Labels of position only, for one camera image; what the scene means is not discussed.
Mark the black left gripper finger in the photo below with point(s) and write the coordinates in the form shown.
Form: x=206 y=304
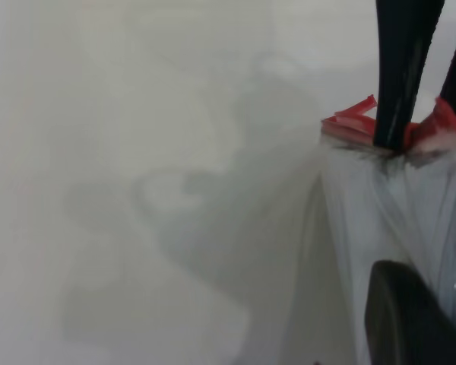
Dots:
x=406 y=327

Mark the transparent zip bag red zipper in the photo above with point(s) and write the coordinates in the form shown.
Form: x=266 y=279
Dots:
x=365 y=213

